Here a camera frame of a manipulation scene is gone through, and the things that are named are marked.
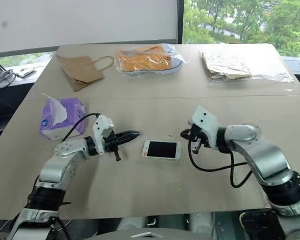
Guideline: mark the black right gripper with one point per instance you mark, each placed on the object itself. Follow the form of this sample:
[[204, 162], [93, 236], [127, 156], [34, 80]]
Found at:
[[199, 140]]

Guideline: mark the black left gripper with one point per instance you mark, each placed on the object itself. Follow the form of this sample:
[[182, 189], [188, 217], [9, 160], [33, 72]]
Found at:
[[109, 142]]

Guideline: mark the white smartphone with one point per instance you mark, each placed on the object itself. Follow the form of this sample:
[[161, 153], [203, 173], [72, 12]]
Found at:
[[162, 149]]

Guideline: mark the purple tissue pack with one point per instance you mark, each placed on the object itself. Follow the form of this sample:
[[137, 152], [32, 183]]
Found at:
[[72, 112]]

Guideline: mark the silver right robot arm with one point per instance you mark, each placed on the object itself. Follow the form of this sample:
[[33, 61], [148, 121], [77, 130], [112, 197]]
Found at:
[[259, 155]]

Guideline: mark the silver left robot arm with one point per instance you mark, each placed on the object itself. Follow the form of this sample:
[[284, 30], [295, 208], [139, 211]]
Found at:
[[60, 162]]

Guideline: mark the orange shoe in plastic bag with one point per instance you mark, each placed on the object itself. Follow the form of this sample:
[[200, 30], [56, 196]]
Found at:
[[144, 61]]

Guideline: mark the brown paper bag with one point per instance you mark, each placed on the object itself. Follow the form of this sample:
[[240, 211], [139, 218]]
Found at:
[[82, 70]]

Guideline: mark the white rounded robot leg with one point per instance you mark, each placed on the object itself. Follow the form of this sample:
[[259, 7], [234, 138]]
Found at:
[[201, 223], [132, 222]]

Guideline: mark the grey robot torso top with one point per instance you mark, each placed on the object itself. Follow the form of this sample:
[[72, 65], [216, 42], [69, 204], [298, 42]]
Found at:
[[139, 233]]

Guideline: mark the black shoe under table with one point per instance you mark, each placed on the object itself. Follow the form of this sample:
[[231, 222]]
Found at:
[[257, 225]]

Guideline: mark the small white electronic device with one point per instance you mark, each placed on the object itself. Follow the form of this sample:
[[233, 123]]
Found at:
[[26, 72]]

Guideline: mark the white roller blind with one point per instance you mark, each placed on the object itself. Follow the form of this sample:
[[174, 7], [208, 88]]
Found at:
[[82, 22]]

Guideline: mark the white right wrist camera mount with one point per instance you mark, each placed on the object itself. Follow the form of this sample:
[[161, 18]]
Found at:
[[207, 122]]

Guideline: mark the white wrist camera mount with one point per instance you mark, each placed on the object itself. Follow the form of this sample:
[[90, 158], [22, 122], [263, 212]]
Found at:
[[101, 132], [207, 122]]

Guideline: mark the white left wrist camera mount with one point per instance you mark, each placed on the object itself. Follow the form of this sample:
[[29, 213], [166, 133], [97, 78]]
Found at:
[[101, 132]]

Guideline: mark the black window frame post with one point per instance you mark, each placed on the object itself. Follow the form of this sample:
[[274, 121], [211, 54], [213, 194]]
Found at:
[[180, 21]]

